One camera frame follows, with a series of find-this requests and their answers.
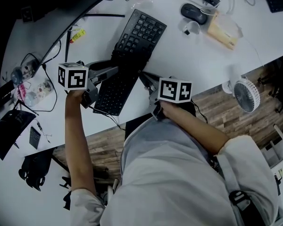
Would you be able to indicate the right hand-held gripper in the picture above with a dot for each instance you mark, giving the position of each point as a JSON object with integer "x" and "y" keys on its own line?
{"x": 174, "y": 89}

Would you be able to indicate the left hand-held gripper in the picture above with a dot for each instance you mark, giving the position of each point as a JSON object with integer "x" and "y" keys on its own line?
{"x": 73, "y": 78}

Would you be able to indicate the black full-size keyboard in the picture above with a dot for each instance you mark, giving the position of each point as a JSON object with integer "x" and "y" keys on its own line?
{"x": 136, "y": 43}

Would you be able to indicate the person's right forearm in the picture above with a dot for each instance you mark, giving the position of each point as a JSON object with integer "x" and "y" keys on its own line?
{"x": 195, "y": 128}

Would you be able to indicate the person's left forearm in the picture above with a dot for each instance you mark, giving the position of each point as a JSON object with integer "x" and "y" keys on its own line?
{"x": 77, "y": 138}

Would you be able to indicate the yellow tube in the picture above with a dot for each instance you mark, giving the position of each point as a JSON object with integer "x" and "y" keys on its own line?
{"x": 78, "y": 35}

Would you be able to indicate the curved black monitor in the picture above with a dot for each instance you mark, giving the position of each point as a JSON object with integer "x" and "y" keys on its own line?
{"x": 73, "y": 8}

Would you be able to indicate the clear plastic bottle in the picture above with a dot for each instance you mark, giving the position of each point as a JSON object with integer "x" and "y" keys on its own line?
{"x": 39, "y": 92}

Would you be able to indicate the white earbud case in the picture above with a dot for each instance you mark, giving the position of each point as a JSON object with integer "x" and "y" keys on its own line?
{"x": 193, "y": 27}

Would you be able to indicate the clear plastic jar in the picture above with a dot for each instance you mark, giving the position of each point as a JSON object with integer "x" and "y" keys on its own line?
{"x": 23, "y": 72}

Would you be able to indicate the black computer mouse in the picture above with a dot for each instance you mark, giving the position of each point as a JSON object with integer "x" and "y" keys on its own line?
{"x": 193, "y": 13}

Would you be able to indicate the pink plastic packet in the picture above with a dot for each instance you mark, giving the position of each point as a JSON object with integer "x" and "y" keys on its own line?
{"x": 23, "y": 91}

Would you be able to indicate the black pen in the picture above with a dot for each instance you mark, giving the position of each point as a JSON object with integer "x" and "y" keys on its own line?
{"x": 39, "y": 126}

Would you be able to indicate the beige plastic bag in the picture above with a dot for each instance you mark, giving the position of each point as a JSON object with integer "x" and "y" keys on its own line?
{"x": 222, "y": 32}

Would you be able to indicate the white desk fan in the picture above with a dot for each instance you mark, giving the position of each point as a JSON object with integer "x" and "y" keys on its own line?
{"x": 246, "y": 95}

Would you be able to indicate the person's white shirt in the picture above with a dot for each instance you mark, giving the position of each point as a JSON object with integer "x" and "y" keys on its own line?
{"x": 167, "y": 185}

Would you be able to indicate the dark open laptop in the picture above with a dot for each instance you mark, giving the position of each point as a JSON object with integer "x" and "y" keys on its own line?
{"x": 11, "y": 133}

